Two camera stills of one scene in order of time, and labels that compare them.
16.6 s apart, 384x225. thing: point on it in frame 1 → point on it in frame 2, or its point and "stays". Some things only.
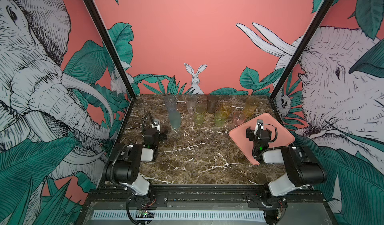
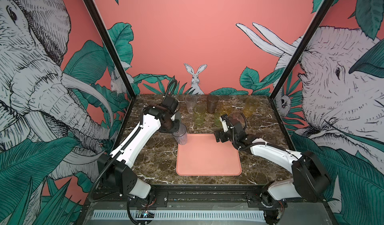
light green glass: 220,117 stays
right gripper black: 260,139 → 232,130
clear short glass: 190,102 stays
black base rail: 123,197 stays
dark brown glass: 212,100 stays
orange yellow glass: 226,108 stays
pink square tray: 283,137 → 202,155
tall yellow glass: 250,104 stays
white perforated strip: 181,215 stays
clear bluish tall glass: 170,102 → 181,135
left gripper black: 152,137 → 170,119
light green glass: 199,111 stays
